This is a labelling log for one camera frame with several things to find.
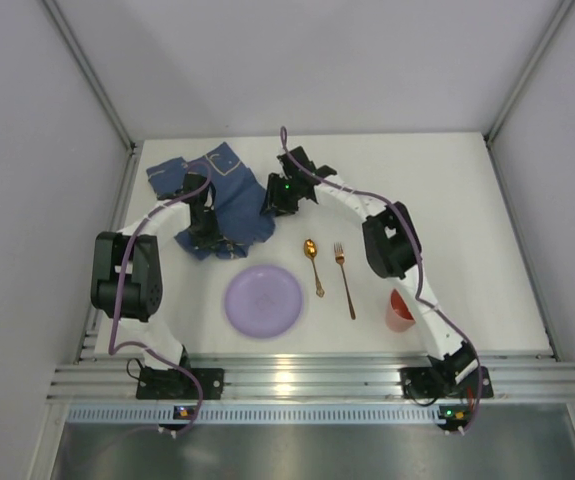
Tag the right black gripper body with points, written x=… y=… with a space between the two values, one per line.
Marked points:
x=275 y=198

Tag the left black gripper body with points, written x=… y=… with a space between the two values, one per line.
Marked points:
x=206 y=235

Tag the blue cloth placemat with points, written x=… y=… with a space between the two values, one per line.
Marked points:
x=238 y=201

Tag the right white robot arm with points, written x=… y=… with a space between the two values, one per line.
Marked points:
x=393 y=252

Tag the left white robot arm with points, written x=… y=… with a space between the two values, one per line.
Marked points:
x=127 y=281

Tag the gold spoon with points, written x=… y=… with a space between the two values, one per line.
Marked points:
x=310 y=251

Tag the copper fork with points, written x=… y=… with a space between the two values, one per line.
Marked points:
x=340 y=260

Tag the purple plastic plate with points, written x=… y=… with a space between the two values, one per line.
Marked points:
x=263 y=301

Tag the orange plastic cup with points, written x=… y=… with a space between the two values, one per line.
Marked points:
x=398 y=317

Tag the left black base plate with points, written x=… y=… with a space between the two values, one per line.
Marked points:
x=174 y=385

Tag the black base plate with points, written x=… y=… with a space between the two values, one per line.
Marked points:
x=174 y=385
x=421 y=384

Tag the perforated cable duct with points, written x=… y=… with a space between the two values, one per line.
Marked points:
x=265 y=414

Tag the aluminium mounting rail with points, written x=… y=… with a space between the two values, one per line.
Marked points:
x=315 y=378

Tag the left aluminium frame post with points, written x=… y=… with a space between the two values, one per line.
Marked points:
x=67 y=34

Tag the aluminium frame post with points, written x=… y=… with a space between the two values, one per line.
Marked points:
x=67 y=34
x=544 y=42

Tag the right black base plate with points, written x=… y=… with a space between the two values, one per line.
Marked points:
x=421 y=384

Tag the right aluminium frame post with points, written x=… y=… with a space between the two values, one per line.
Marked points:
x=544 y=42

